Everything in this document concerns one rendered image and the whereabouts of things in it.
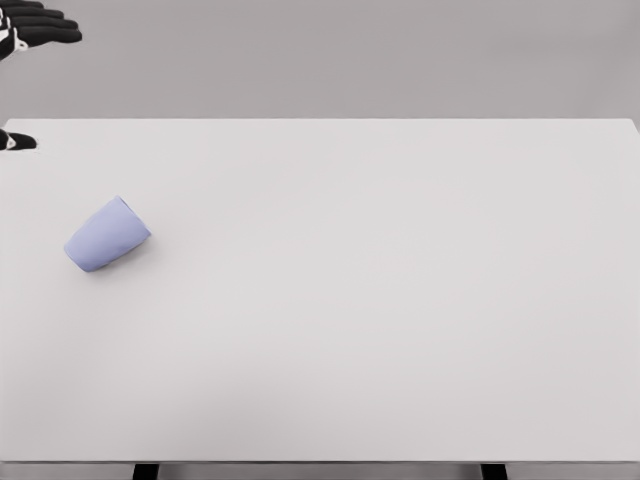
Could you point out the light blue cup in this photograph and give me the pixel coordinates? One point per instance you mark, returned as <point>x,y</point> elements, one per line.
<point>106,235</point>

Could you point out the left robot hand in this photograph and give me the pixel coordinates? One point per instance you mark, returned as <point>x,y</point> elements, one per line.
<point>35,27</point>

